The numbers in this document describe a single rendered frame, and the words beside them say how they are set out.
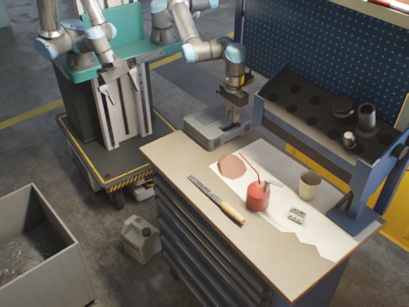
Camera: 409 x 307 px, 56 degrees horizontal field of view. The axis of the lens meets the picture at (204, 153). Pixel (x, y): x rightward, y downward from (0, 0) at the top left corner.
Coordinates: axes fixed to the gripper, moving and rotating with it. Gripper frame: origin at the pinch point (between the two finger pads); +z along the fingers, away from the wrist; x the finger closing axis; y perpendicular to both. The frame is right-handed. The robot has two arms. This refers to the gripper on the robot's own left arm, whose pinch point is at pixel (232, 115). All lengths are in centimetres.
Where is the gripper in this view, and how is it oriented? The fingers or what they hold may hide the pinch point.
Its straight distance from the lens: 166.0
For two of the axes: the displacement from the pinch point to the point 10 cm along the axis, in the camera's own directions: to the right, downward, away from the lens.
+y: -7.9, 4.0, -4.6
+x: 6.1, 5.2, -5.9
